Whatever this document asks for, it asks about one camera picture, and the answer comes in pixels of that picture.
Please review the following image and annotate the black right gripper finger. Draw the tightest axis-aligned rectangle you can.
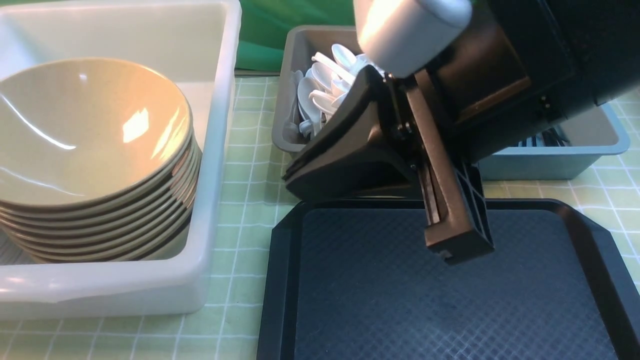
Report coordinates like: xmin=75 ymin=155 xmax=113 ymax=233
xmin=405 ymin=70 xmax=495 ymax=265

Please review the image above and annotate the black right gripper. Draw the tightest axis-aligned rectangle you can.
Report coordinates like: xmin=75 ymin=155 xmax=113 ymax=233
xmin=416 ymin=0 xmax=640 ymax=163

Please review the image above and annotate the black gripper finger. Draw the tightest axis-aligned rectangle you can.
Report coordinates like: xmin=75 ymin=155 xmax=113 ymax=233
xmin=282 ymin=65 xmax=421 ymax=202

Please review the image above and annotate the pile of white spoons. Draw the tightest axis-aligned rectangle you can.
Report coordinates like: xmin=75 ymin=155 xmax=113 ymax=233
xmin=295 ymin=43 xmax=384 ymax=142

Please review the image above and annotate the pile of black chopsticks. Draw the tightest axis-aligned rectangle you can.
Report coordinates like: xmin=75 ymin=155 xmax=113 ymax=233
xmin=515 ymin=126 xmax=570 ymax=148

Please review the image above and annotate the blue chopstick bin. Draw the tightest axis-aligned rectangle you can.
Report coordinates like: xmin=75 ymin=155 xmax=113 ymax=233
xmin=478 ymin=104 xmax=630 ymax=181

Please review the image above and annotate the grey spoon bin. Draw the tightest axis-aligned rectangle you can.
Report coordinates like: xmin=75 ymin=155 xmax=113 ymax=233
xmin=271 ymin=25 xmax=361 ymax=155

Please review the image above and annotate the black serving tray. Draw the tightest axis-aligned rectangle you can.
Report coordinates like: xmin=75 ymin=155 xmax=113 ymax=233
xmin=256 ymin=199 xmax=640 ymax=360

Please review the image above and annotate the green cloth backdrop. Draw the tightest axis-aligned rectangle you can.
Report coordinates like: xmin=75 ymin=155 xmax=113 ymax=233
xmin=235 ymin=0 xmax=355 ymax=72

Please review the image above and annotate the white plastic tub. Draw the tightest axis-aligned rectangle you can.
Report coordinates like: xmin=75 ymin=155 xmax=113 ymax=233
xmin=1 ymin=0 xmax=242 ymax=321

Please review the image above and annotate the stack of tan bowls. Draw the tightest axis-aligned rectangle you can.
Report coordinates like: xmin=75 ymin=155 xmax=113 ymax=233
xmin=0 ymin=57 xmax=202 ymax=264

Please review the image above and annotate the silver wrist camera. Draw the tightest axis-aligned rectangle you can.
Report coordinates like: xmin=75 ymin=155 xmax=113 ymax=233
xmin=352 ymin=0 xmax=473 ymax=78

